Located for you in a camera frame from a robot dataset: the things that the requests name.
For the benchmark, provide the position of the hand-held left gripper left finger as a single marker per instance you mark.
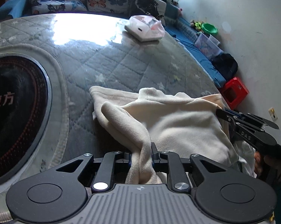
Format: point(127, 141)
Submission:
point(112, 163)

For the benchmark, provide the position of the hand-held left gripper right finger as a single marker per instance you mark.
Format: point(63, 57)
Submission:
point(155, 156)

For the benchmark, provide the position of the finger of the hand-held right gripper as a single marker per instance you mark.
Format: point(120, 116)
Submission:
point(224, 113)
point(250, 134)

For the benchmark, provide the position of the cream knit garment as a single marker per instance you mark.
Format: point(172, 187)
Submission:
point(177, 126)

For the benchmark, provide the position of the person's right hand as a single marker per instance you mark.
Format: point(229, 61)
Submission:
point(259, 163)

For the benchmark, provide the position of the white cloth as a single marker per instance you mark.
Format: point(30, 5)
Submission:
point(245, 158)

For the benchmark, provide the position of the red plastic stool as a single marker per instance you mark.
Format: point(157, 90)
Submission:
point(238, 86)

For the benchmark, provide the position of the black backpack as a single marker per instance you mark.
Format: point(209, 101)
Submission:
point(225, 66)

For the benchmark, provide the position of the clear plastic storage box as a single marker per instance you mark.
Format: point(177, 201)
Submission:
point(208, 46)

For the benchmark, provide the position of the green plastic bowl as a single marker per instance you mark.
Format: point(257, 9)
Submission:
point(209, 28)

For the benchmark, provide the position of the green plush toy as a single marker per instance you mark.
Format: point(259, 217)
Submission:
point(196, 25)

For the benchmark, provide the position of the round black heater plate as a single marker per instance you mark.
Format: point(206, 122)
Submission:
point(19, 112)

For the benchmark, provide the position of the pink white tissue pack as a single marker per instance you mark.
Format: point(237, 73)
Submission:
point(145, 29)

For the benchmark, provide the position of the white pillow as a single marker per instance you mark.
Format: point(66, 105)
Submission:
point(161, 9)

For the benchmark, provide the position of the wall socket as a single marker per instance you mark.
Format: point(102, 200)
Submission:
point(273, 113)

